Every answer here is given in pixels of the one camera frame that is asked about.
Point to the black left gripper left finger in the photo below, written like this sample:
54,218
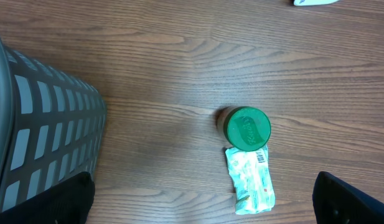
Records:
65,203

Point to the green capped bottle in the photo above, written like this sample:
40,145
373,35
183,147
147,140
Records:
245,128

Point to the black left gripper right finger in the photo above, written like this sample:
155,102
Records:
337,202

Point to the grey plastic mesh basket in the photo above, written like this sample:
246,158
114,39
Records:
51,127

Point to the green snack packet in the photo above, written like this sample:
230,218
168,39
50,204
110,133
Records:
249,172

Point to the white barcode scanner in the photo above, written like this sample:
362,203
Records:
303,3

